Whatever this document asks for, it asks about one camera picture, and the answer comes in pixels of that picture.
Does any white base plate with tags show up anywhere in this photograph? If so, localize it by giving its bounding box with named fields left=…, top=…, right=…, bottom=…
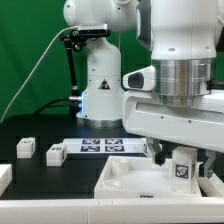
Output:
left=63, top=138, right=145, bottom=154

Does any black cable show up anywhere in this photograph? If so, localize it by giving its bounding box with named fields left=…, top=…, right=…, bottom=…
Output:
left=33, top=97, right=72, bottom=116

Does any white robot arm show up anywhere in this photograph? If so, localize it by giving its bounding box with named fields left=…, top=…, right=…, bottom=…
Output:
left=63, top=0, right=224, bottom=176

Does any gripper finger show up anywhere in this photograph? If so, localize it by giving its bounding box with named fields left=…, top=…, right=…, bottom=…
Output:
left=199, top=150, right=217, bottom=178

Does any white cable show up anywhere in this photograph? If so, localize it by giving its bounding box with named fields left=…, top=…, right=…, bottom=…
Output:
left=0, top=25, right=80, bottom=123

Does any white square tabletop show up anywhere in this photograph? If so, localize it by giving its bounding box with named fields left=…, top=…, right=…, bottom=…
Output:
left=94, top=156, right=201, bottom=199

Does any grey camera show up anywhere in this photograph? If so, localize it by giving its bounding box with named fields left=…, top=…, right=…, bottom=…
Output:
left=71, top=24, right=111, bottom=38

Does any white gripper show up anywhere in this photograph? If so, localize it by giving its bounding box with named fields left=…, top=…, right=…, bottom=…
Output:
left=122, top=66, right=224, bottom=166

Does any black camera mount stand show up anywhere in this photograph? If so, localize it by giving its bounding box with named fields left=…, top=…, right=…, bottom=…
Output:
left=59, top=29, right=88, bottom=118

